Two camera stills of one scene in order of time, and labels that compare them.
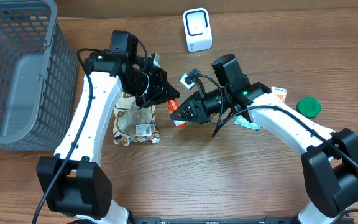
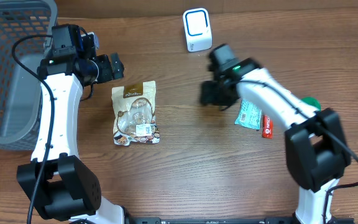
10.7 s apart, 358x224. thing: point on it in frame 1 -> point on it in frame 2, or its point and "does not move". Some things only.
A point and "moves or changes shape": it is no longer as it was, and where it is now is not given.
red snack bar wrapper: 173,105 moves or changes shape
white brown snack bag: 133,124 does not move
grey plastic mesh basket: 28,76 does not move
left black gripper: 153,88 -> 115,66
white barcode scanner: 197,31 does not move
